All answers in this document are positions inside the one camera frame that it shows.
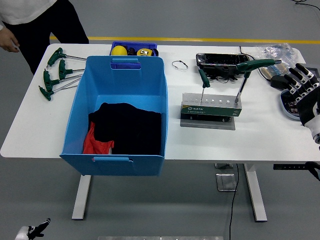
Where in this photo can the black cloth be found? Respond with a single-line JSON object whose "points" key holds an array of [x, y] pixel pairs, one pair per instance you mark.
{"points": [[130, 127]]}

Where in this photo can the pile of small electronic parts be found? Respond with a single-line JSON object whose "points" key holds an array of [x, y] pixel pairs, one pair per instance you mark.
{"points": [[291, 106]]}

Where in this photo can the dark brown small item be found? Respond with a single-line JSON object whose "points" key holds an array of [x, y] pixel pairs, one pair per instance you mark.
{"points": [[131, 51]]}

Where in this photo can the large light blue plastic box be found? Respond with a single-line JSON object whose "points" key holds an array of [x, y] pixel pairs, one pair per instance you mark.
{"points": [[120, 82]]}

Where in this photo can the red cloth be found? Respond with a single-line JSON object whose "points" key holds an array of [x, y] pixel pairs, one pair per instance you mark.
{"points": [[93, 146]]}

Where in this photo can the person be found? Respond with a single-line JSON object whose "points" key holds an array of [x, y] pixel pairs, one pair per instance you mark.
{"points": [[37, 17]]}

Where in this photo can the black power adapter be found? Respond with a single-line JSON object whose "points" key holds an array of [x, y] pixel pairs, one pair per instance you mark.
{"points": [[276, 82]]}

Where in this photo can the yellow tape measure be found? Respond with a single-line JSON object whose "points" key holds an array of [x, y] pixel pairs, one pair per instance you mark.
{"points": [[144, 52]]}

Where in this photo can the taped resistor strips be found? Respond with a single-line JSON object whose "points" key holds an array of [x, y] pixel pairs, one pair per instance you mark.
{"points": [[272, 70]]}

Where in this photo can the square metal floor plate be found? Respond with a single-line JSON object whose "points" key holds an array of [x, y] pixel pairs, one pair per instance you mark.
{"points": [[226, 182]]}

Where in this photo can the white table leg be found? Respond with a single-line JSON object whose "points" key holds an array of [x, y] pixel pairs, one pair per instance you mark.
{"points": [[255, 192], [81, 197]]}

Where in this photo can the black table control panel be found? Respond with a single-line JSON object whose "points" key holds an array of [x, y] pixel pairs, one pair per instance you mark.
{"points": [[287, 166]]}

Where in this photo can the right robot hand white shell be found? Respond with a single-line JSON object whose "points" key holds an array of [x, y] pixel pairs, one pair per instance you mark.
{"points": [[308, 105]]}

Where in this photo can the person's right hand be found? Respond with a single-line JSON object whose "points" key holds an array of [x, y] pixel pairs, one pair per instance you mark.
{"points": [[8, 40]]}

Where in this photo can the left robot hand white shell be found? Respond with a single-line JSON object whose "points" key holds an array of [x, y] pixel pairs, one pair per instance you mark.
{"points": [[33, 231]]}

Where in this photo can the small dark blue bin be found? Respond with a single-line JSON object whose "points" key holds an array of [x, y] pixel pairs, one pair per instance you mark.
{"points": [[135, 44]]}

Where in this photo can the black electronics case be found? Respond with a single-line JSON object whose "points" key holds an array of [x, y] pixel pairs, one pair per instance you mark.
{"points": [[217, 59]]}

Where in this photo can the yellow ball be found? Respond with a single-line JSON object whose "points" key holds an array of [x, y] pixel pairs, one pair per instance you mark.
{"points": [[119, 51]]}

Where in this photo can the light blue round tray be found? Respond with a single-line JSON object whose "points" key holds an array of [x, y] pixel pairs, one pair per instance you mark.
{"points": [[283, 107]]}

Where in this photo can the green grey metal wrench holder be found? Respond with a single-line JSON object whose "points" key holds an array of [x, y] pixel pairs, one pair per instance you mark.
{"points": [[210, 111]]}

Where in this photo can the clear plastic bag of parts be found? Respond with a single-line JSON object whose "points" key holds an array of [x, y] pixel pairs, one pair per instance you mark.
{"points": [[277, 53]]}

